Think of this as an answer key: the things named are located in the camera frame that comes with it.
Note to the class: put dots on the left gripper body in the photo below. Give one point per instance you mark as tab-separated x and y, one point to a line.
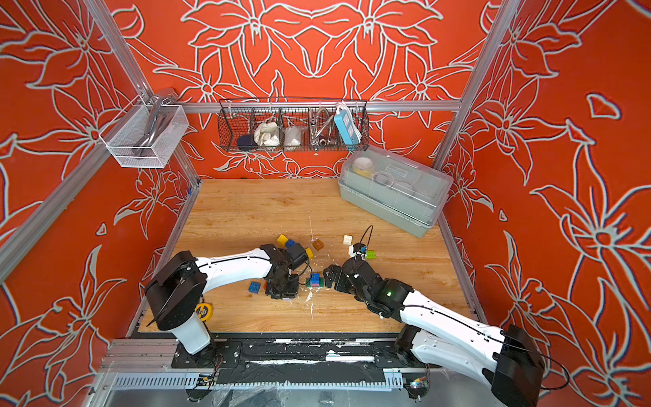
286	289

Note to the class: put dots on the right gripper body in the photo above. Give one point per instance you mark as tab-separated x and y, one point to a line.
345	285

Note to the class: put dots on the dark green lego plate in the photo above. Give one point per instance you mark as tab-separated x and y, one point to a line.
313	284

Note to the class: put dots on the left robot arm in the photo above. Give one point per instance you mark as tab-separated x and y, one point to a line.
177	289

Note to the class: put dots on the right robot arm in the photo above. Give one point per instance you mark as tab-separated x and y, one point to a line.
504	360

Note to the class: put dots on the teal blue lego brick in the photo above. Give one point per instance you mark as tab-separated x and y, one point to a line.
254	287

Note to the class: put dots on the yellow lego brick far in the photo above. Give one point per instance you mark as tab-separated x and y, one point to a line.
283	240

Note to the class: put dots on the brown sloped lego brick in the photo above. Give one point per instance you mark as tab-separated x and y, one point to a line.
318	244

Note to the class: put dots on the yellow tape measure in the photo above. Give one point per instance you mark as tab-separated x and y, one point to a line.
204	311

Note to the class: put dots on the grey lidded storage box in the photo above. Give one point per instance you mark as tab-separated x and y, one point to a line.
398	190

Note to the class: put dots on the white cloth in basket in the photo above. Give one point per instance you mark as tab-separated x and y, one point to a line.
267	134

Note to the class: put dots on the clear plastic bin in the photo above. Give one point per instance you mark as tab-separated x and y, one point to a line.
147	137

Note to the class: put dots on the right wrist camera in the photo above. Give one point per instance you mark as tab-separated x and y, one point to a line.
358	251

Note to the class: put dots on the black wire basket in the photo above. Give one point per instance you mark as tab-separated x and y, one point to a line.
306	124

